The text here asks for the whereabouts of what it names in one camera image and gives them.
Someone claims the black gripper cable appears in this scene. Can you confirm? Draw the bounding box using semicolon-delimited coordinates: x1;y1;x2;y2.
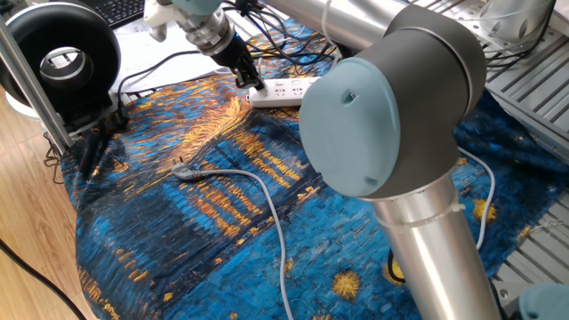
221;0;343;68

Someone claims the black round ring housing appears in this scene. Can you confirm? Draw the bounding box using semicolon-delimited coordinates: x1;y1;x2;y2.
0;0;122;130

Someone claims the black computer keyboard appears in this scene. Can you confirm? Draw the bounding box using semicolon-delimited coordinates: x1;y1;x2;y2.
82;0;148;28

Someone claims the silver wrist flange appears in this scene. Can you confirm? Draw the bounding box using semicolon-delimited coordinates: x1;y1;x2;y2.
179;4;237;58

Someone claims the blue starry night tablecloth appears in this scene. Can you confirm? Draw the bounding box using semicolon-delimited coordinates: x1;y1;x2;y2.
60;17;569;320

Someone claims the black floor cable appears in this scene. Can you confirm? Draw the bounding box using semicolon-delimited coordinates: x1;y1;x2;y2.
0;238;88;320

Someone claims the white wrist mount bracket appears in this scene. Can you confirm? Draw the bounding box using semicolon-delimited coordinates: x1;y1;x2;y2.
142;0;190;44

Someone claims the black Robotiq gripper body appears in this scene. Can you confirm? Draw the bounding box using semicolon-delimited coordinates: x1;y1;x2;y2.
207;31;255;75

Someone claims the white paper sheet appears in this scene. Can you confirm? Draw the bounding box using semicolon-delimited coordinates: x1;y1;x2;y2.
108;30;235;95
113;17;155;39

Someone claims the aluminium frame post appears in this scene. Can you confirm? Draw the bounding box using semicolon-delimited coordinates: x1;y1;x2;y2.
0;17;75;155

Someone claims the white strip cord grey plug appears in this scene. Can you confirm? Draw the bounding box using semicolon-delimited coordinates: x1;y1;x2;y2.
171;146;497;320

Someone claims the white power strip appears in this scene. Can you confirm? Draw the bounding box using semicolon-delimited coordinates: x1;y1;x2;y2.
247;76;322;109

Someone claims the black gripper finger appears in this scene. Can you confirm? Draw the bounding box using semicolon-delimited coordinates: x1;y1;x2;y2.
246;60;267;90
234;66;252;89

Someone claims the thick black cable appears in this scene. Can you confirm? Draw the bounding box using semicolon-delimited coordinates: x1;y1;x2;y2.
386;247;406;284

